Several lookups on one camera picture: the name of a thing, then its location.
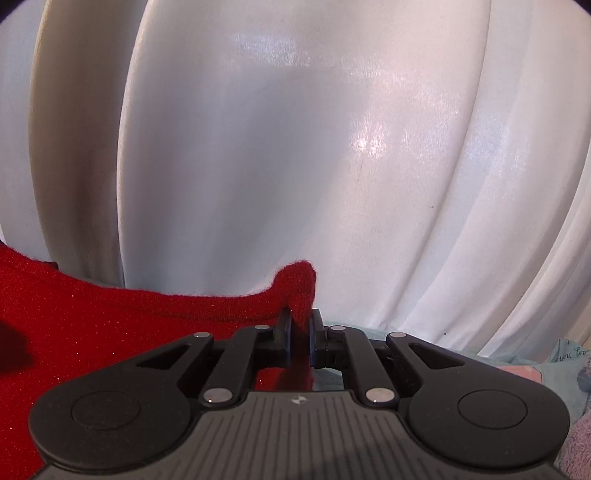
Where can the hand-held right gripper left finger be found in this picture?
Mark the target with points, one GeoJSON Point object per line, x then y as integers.
{"type": "Point", "coordinates": [287, 334]}

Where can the red knitted cardigan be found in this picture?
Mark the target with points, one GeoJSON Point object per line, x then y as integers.
{"type": "Point", "coordinates": [115, 332]}

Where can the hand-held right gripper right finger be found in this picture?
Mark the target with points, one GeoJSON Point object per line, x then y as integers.
{"type": "Point", "coordinates": [316, 339]}

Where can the purple plush toy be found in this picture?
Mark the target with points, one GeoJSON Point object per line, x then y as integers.
{"type": "Point", "coordinates": [575, 447]}

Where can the white curtain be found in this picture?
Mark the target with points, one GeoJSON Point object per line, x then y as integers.
{"type": "Point", "coordinates": [295, 161]}

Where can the light blue printed bed sheet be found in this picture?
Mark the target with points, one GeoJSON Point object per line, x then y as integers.
{"type": "Point", "coordinates": [549, 369]}

